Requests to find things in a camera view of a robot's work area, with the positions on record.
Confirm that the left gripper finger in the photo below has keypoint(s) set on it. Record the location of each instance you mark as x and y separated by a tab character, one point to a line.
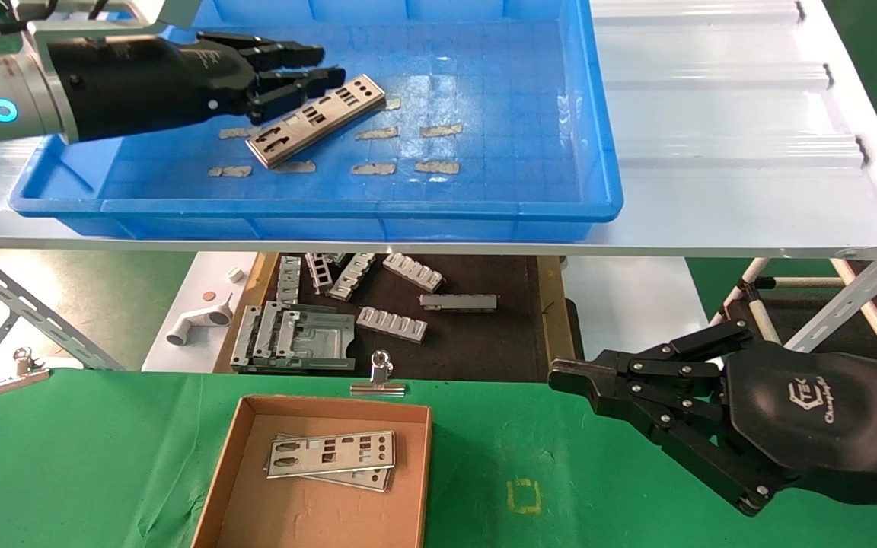
286	87
279	55

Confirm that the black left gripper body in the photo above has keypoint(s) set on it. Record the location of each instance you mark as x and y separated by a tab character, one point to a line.
149	84

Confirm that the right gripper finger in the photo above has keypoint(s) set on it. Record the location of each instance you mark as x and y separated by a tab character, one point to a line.
652	358
682	434

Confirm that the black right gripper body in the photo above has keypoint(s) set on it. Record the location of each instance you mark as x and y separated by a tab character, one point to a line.
827	426

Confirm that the silver perforated shield plate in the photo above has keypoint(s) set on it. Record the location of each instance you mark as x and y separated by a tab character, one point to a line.
370	479
294	135
332	465

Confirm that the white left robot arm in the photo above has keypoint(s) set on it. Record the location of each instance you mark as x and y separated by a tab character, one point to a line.
20	106

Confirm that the white pipe elbow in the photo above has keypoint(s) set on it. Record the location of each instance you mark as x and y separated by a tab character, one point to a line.
199	320

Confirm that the pile of metal parts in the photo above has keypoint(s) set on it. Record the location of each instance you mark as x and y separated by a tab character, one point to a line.
484	342

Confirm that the blue plastic tray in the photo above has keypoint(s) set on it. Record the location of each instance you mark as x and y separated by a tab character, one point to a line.
484	76

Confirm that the brown cardboard box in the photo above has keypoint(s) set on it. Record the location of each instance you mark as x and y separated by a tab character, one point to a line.
317	517

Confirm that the grey perforated shelf leg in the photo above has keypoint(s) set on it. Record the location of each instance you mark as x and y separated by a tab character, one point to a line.
27	304
857	297

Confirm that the small white cap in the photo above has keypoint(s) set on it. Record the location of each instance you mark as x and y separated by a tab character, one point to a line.
237	274

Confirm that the grey metal bar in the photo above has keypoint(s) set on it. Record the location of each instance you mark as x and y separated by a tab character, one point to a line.
458	302

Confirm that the grey ribbed metal part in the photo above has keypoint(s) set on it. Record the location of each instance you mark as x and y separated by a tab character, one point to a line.
413	272
391	323

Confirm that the white shelf panel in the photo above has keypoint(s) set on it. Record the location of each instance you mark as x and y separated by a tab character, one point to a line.
712	114

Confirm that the grey sheet metal chassis plate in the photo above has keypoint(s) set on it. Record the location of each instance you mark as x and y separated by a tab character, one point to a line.
309	339

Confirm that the silver binder clip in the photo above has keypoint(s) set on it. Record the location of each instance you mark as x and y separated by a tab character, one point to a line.
18	379
379	388

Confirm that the green table cloth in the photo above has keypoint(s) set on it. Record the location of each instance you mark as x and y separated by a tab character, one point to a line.
103	472

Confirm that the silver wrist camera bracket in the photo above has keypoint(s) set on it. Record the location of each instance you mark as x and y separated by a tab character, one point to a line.
172	11

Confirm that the white pipe rack frame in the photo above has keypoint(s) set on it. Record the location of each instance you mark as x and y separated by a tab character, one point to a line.
760	316

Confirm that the grey slotted metal bracket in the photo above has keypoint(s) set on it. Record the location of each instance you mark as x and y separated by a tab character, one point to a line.
352	275
320	270
289	278

